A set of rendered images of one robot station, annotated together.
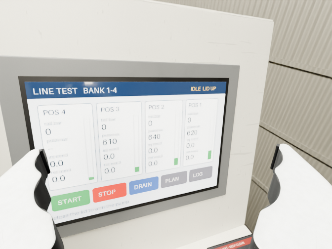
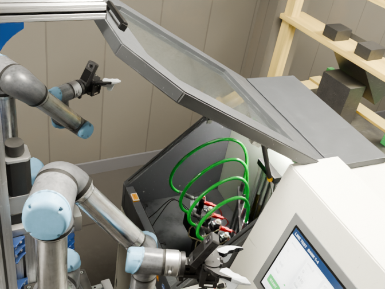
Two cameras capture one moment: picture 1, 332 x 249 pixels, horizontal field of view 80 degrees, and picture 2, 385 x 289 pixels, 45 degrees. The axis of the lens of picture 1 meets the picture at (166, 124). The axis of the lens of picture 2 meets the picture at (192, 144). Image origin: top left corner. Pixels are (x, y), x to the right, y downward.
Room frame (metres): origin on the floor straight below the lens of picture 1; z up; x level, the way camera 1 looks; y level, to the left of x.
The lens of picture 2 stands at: (-0.18, -0.92, 2.49)
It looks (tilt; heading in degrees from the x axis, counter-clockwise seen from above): 35 degrees down; 86
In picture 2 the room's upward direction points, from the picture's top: 11 degrees clockwise
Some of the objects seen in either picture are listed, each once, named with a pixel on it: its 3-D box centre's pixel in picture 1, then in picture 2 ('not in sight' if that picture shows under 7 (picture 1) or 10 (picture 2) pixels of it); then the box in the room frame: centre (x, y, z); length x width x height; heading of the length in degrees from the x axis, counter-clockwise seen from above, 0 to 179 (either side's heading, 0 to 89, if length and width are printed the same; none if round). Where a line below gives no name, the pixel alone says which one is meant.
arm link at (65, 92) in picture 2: not in sight; (59, 95); (-0.66, 0.82, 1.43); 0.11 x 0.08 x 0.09; 55
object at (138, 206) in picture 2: not in sight; (148, 242); (-0.20, 0.58, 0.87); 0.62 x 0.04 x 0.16; 115
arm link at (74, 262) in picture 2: not in sight; (62, 270); (-0.46, 0.09, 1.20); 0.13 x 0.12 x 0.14; 93
